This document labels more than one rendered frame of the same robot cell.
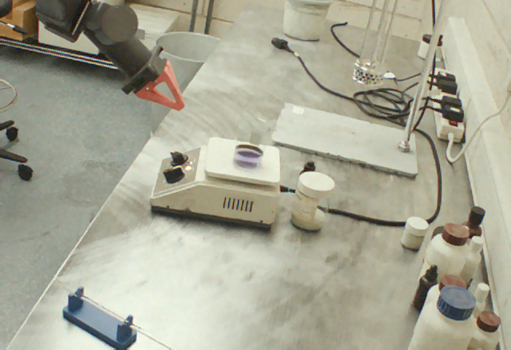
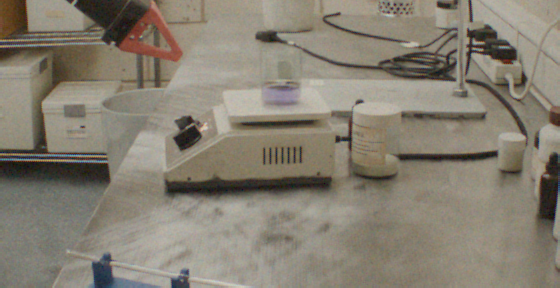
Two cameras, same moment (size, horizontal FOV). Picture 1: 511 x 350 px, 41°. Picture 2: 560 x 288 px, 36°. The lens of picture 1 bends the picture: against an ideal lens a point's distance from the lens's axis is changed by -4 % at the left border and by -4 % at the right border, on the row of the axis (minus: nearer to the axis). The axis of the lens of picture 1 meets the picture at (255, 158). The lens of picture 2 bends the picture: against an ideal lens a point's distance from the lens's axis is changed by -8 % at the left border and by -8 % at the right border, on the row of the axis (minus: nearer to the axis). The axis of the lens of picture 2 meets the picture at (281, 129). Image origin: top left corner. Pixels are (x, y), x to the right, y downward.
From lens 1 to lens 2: 0.28 m
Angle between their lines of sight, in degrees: 12
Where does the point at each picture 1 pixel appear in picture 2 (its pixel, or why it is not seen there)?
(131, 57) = not seen: outside the picture
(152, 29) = (92, 101)
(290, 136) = not seen: hidden behind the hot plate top
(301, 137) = (332, 103)
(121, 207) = (128, 193)
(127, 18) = not seen: outside the picture
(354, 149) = (403, 103)
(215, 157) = (238, 104)
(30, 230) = not seen: outside the picture
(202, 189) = (231, 143)
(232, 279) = (304, 233)
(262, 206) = (315, 151)
